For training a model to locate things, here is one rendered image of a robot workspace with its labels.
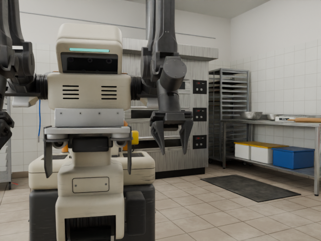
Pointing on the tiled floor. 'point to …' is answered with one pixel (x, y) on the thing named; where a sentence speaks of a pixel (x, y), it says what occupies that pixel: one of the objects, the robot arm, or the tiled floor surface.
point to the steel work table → (314, 172)
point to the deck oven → (192, 54)
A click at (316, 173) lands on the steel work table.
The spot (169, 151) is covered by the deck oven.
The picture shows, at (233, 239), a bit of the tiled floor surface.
